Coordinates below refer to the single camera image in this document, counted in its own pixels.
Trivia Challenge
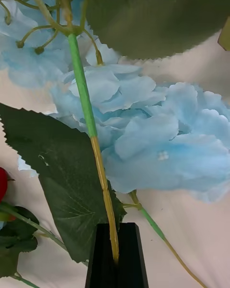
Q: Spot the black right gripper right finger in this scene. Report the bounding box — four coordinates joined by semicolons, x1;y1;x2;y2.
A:
117;222;150;288

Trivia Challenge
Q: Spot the red rose with green stem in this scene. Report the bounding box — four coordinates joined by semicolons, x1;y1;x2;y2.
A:
0;167;69;288

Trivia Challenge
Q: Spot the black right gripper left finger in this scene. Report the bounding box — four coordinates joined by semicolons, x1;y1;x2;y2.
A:
85;223;118;288

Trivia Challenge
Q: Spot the pale blue flower with stem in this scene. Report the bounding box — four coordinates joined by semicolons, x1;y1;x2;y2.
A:
0;0;230;266
0;63;230;288

